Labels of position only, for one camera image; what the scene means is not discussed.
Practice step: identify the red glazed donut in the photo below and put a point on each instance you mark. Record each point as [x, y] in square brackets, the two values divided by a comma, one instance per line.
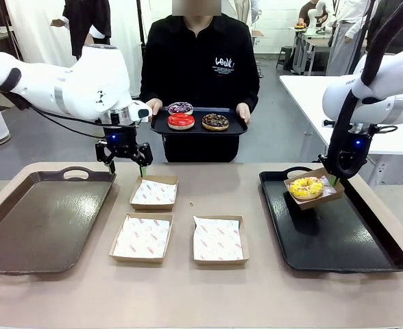
[181, 122]

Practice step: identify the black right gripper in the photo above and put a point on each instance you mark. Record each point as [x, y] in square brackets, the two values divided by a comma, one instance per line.
[357, 144]

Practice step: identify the small black serving tray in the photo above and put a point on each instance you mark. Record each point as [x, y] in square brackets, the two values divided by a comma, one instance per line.
[194, 132]

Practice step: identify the large black plastic tray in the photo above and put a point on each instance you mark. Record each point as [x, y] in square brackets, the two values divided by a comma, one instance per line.
[325, 236]

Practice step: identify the mannequin in white blazer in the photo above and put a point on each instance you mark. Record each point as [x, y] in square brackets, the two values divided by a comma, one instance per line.
[244, 13]

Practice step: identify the white table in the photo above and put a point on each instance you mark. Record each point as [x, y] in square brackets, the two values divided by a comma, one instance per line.
[304, 99]

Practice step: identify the yellow sprinkled donut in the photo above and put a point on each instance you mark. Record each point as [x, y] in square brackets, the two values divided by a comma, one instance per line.
[306, 188]

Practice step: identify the person's left hand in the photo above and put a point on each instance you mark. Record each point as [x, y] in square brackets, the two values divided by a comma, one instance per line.
[243, 112]

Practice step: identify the mannequin in black top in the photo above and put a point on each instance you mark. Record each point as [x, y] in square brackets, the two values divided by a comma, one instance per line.
[88, 24]

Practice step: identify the brown kraft paper box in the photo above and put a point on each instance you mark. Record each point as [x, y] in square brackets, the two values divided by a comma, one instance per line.
[311, 205]
[153, 207]
[222, 263]
[136, 259]

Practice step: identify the brown plastic tray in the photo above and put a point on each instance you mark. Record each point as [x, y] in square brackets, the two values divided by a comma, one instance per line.
[44, 226]

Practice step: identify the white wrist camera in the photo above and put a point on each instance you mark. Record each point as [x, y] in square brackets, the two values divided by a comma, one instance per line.
[141, 111]
[328, 123]

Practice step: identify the chocolate sprinkled donut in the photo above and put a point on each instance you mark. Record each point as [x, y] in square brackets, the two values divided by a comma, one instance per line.
[215, 122]

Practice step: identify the white curtain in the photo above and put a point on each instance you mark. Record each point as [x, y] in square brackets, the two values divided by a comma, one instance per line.
[37, 34]

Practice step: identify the purple sprinkled donut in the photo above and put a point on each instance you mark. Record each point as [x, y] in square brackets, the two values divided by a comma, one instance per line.
[180, 108]

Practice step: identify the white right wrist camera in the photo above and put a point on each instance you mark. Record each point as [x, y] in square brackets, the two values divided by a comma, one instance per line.
[328, 123]

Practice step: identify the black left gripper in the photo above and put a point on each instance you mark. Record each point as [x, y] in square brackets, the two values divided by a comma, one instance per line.
[119, 140]

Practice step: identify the person in black shirt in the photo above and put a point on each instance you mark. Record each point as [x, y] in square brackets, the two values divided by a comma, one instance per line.
[194, 61]

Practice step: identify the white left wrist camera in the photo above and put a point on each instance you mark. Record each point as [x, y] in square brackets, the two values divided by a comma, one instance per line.
[141, 111]

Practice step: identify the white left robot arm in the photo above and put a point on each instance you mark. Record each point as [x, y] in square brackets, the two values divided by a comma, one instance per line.
[85, 79]

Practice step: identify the person's right hand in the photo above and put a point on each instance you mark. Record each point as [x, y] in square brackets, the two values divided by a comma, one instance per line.
[154, 106]

